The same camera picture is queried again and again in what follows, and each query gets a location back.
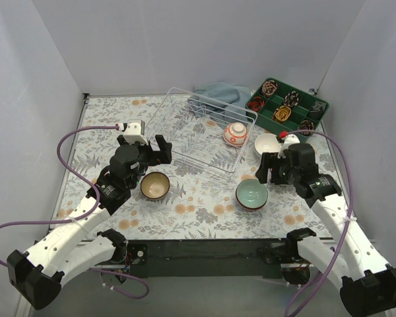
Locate blue white zigzag bowl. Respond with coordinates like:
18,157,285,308
238,199,267,211

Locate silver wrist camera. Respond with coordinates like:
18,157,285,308
277,131,300,159
116,119,149,145

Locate black glazed bowl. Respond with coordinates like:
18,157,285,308
140,172,170,201

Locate purple cable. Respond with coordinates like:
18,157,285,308
0,123,150,300
283,130,353,317

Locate yellow rolled tie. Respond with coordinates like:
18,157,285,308
273,106,292,123

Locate light blue cloth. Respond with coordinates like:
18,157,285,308
188,82,251,123

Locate brown patterned rolled tie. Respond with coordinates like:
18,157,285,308
261,79,279,98

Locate black white rolled tie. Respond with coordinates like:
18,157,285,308
282,90,300,108

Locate white wire dish rack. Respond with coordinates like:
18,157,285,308
145,87,257,177

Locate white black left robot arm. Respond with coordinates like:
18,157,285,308
7,135,172,310

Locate red black rolled tie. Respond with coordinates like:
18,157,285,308
247,96,265,112

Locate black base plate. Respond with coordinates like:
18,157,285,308
46,236,304,278

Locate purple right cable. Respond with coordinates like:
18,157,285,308
283,130,353,317

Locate orange white floral bowl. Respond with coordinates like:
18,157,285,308
223,122,248,147

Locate pale green bowl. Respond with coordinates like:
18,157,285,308
235,178,269,201

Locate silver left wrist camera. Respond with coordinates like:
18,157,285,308
116,119,149,145

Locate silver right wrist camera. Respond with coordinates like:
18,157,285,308
277,131,300,159

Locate plain white ribbed bowl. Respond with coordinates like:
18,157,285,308
254,133,282,159

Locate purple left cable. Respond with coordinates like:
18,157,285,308
0,123,150,300

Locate floral patterned table mat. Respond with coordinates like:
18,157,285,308
53,96,329,240

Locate green compartment tray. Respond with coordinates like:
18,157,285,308
246,78,329,143

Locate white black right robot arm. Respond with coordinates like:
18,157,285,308
256,143,396,316

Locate dark floral rolled tie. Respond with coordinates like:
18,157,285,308
299,120,315,137

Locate grey folded cloth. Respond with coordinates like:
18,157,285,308
308,100,327,120

